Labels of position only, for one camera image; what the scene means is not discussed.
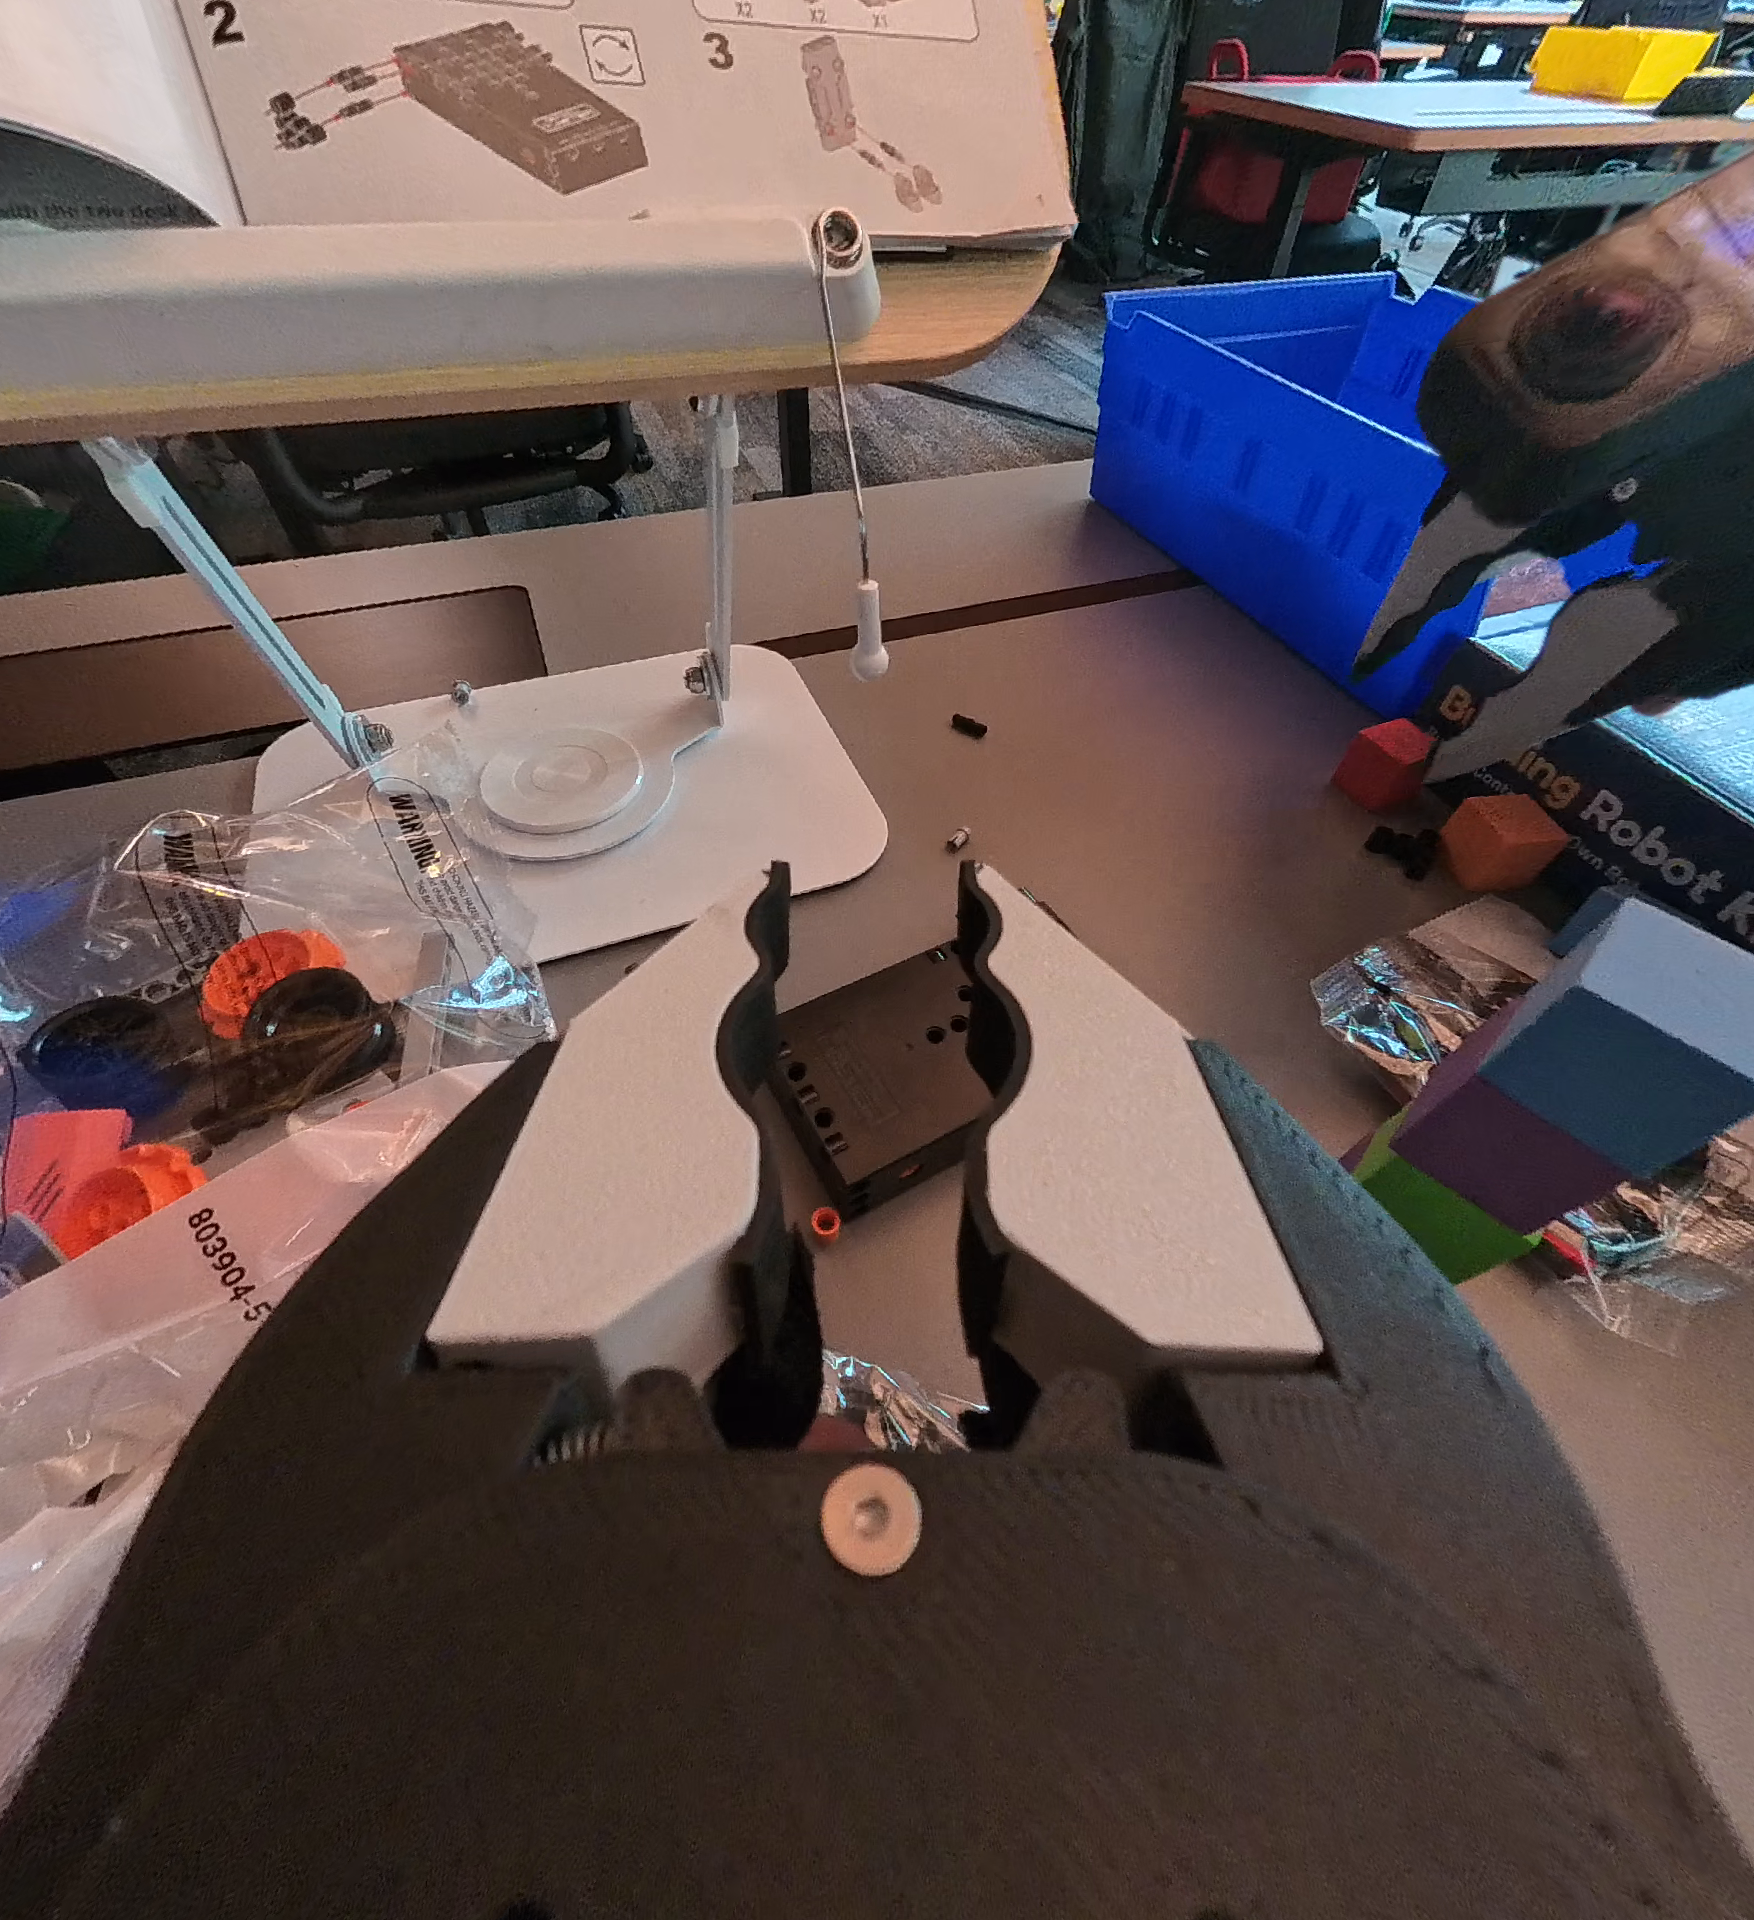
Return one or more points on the black perforated block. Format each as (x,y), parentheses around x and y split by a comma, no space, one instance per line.
(878,1063)

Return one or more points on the clear bag of grey parts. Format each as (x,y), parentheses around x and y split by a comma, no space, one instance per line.
(892,1411)

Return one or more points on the orange cube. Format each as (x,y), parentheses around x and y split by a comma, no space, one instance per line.
(1499,848)

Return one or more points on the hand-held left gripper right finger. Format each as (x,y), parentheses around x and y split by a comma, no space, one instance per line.
(1132,1171)

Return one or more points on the clear bag of dark parts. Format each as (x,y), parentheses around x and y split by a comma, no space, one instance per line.
(1395,1006)

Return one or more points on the white book stand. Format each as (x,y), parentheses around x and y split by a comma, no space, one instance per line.
(760,752)

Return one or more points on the white paper packet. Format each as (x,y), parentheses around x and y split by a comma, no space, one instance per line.
(144,1305)

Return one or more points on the red office chair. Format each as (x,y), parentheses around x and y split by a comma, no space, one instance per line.
(1255,180)

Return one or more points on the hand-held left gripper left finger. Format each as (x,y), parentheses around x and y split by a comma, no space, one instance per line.
(621,1155)

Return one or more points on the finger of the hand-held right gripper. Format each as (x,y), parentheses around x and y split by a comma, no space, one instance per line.
(1584,646)
(1432,554)

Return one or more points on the open instruction booklet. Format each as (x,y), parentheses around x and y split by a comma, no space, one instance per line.
(818,120)

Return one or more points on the purple cube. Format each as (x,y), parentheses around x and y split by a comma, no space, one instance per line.
(1511,1163)

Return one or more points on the green cube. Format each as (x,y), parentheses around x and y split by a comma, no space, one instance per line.
(1446,1223)

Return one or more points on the clear bag orange blue parts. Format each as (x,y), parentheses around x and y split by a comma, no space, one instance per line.
(289,839)

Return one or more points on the blue plastic bin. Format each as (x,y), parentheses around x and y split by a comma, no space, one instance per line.
(1238,439)

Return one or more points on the yellow plastic bin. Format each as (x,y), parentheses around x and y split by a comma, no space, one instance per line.
(1613,59)

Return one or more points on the blue printed toy box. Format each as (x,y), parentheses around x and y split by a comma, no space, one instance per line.
(1691,839)

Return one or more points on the grey desk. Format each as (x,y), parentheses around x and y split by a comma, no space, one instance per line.
(1117,778)

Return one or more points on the red cube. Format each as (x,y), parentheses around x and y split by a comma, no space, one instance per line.
(1379,768)

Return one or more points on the black office chair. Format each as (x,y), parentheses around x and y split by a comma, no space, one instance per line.
(440,467)

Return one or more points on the background wooden table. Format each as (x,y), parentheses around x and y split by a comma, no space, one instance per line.
(1417,108)

